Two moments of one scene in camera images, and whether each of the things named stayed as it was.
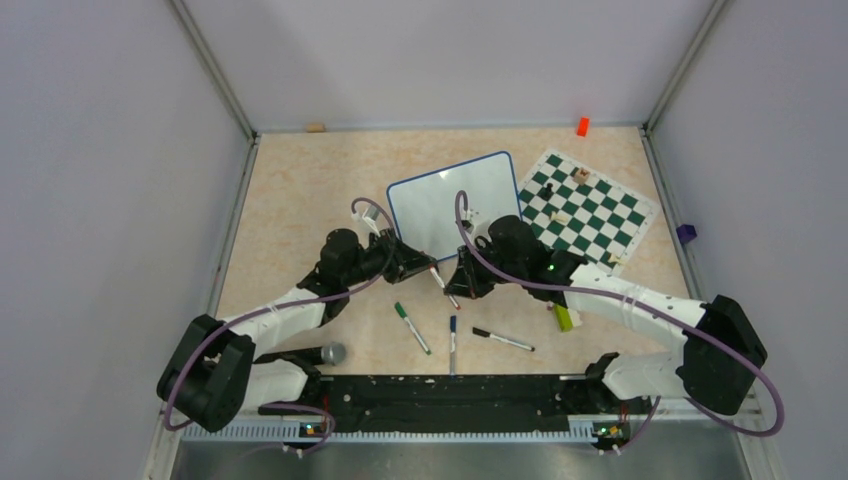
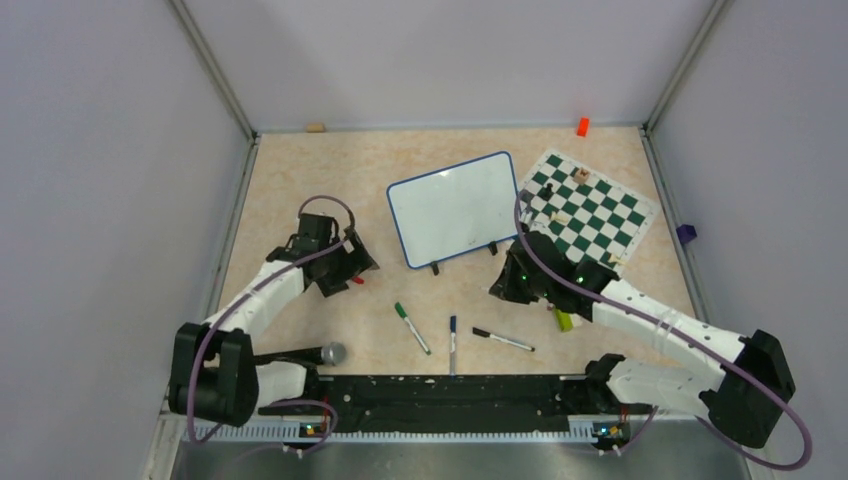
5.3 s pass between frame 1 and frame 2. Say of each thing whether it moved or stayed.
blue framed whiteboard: stayed
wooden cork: stayed
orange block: stayed
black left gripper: moved
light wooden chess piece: stayed
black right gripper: moved
